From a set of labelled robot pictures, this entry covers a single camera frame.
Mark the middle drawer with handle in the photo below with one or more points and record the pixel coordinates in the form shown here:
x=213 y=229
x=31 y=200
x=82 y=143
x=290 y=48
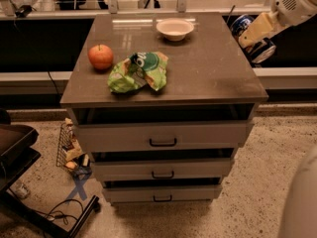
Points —
x=164 y=169

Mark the top drawer with handle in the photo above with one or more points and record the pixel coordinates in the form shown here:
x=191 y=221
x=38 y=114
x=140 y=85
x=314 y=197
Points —
x=163 y=136

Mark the metal railing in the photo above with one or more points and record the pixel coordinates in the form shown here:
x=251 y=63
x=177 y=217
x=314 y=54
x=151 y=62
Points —
x=148 y=0

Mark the blue pepsi can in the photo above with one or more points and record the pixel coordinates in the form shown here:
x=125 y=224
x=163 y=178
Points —
x=258 y=52

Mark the red apple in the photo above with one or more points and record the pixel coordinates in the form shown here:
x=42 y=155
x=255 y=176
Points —
x=101 y=57

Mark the wire basket with snacks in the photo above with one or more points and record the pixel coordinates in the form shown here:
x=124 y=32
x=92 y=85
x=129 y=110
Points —
x=70 y=157

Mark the white bowl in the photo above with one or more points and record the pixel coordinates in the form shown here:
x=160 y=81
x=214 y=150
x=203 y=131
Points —
x=174 y=29

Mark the bottom drawer with handle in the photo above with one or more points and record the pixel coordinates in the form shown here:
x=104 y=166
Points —
x=162 y=194

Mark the grey drawer cabinet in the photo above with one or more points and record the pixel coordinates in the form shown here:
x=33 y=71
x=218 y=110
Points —
x=208 y=79

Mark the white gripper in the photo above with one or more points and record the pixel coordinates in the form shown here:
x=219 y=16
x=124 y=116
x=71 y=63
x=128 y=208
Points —
x=286 y=4

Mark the green chip bag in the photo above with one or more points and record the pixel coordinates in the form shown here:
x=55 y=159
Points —
x=138 y=70

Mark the black cart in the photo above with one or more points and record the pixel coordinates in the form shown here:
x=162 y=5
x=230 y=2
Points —
x=16 y=156

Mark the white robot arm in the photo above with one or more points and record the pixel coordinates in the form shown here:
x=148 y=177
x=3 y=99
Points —
x=299 y=217

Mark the drawer with handle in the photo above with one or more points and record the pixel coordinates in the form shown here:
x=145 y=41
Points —
x=163 y=136
x=164 y=169
x=162 y=194

